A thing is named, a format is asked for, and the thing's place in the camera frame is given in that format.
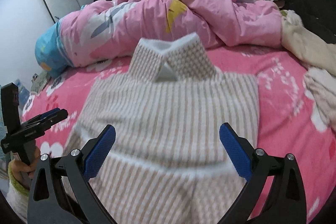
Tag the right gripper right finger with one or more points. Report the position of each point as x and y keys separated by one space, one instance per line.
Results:
x=286 y=201

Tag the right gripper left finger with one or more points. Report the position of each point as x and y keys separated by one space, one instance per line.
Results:
x=60 y=191

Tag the beige white knit garment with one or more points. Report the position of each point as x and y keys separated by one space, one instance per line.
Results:
x=168 y=164

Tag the left hand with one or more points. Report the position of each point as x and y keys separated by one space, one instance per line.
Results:
x=25 y=173

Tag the green cuffed left sleeve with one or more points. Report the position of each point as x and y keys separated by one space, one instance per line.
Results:
x=18 y=194

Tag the blue white box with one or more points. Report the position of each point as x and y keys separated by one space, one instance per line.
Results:
x=23 y=93

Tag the pink floral bed blanket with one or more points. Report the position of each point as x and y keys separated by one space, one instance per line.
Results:
x=289 y=119

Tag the cream fleece garment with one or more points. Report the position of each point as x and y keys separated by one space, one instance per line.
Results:
x=319 y=59

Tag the pink floral duvet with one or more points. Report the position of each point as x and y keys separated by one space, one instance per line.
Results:
x=104 y=30

